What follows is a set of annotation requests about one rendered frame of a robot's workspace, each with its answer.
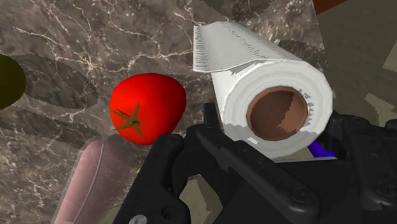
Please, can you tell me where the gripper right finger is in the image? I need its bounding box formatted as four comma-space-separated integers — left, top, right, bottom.
322, 111, 397, 216

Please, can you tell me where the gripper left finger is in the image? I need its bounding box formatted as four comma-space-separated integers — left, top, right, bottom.
113, 102, 322, 224

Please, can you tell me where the blue object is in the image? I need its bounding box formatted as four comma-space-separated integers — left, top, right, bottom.
307, 139, 337, 158

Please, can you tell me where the white paper towel roll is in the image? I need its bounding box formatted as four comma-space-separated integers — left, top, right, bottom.
193, 20, 334, 159

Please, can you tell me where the red tomato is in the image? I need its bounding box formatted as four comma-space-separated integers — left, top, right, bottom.
109, 73, 188, 146

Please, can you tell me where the pink translucent cylinder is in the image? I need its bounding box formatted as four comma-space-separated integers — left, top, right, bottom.
51, 136, 139, 224

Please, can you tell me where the dark olive round object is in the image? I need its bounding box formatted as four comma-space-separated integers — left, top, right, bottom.
0, 53, 27, 110

